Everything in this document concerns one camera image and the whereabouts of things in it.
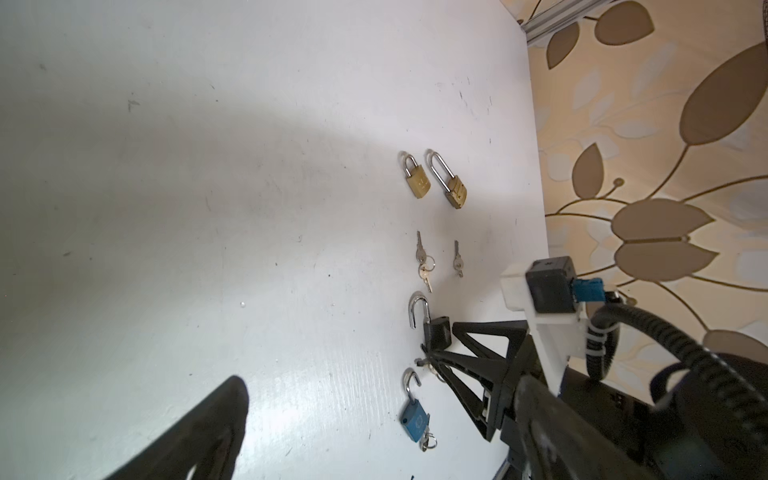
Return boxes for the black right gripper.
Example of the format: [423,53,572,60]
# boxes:
[422,320,548,456]

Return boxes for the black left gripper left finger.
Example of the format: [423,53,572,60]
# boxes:
[109,376,249,479]

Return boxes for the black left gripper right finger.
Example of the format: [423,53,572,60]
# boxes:
[514,376,653,479]

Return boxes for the black padlock with keys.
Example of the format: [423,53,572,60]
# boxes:
[408,291,452,383]

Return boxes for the brass padlock with key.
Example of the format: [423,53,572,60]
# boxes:
[426,150,467,210]

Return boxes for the small brass padlock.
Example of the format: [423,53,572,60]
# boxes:
[399,151,431,199]

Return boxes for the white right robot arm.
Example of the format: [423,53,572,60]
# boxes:
[416,316,767,479]

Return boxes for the loose single silver key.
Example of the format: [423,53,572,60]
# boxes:
[453,240,464,278]

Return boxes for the loose silver key pair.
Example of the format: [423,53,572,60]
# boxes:
[415,231,435,293]

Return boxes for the blue padlock with keys right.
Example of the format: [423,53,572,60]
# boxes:
[399,368,438,452]

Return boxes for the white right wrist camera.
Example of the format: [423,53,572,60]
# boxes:
[501,256,607,395]

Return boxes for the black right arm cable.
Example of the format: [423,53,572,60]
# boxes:
[584,299,768,421]

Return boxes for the aluminium frame profile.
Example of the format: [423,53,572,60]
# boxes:
[520,0,610,46]

